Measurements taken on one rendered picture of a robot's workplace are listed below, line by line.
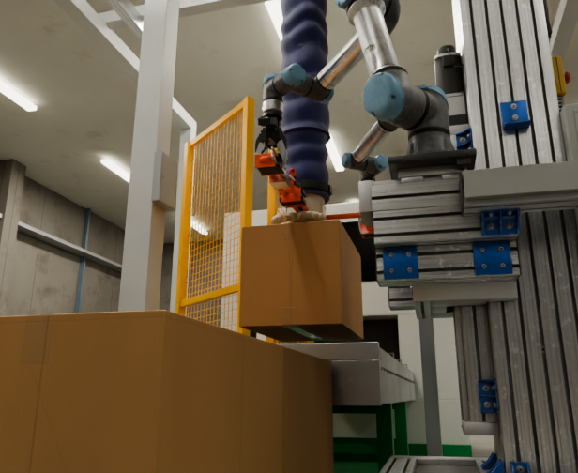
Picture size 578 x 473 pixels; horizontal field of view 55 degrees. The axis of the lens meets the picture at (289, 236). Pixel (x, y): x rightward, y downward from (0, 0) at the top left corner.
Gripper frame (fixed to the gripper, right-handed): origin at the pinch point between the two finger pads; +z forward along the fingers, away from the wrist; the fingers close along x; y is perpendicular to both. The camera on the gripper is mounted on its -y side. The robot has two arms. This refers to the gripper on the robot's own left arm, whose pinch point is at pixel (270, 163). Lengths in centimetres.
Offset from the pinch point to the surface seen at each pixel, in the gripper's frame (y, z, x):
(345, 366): 21, 69, -21
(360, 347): 21, 62, -27
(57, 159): 513, -276, 489
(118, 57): 179, -189, 181
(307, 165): 50, -20, -3
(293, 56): 50, -76, 3
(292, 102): 50, -52, 4
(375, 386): 21, 75, -31
